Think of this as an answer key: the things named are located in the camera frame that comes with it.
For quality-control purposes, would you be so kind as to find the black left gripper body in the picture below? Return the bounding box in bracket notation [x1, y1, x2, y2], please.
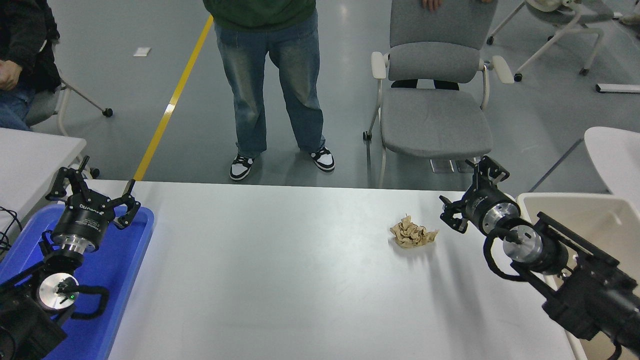
[53, 198, 118, 247]

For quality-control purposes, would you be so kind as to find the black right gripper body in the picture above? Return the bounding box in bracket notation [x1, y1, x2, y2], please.
[461, 186, 518, 235]

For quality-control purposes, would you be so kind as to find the tan paper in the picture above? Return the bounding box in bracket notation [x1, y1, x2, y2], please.
[390, 215, 440, 249]

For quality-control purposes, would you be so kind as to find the grey padded armchair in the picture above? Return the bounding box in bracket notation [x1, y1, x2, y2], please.
[363, 0, 516, 190]

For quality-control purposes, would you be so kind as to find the seated person's hand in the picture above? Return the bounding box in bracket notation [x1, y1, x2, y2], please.
[0, 60, 23, 92]

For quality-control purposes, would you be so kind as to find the blue plastic tray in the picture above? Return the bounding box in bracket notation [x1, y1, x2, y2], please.
[0, 204, 155, 360]

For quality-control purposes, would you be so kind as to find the white side table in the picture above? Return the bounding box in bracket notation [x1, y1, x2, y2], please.
[0, 127, 101, 236]

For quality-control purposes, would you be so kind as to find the grey chair with white legs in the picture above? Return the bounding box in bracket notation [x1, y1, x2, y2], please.
[24, 40, 114, 137]

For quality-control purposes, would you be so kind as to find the large pale bin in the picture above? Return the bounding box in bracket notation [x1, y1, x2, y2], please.
[516, 192, 640, 360]

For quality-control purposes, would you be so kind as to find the white rounded table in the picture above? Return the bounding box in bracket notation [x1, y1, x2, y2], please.
[584, 126, 640, 211]

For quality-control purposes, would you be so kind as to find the white bar on floor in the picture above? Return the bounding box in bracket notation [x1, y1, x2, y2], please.
[596, 84, 640, 95]

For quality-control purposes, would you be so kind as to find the seated person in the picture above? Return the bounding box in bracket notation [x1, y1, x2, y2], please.
[0, 0, 62, 132]

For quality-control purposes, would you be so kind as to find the white framed wheeled chair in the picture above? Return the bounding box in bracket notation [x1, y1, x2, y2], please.
[487, 0, 621, 83]

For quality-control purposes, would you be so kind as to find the standing person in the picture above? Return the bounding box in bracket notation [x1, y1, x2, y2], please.
[202, 0, 336, 182]

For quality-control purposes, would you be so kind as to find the black cable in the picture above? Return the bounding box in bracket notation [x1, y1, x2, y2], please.
[0, 206, 23, 261]

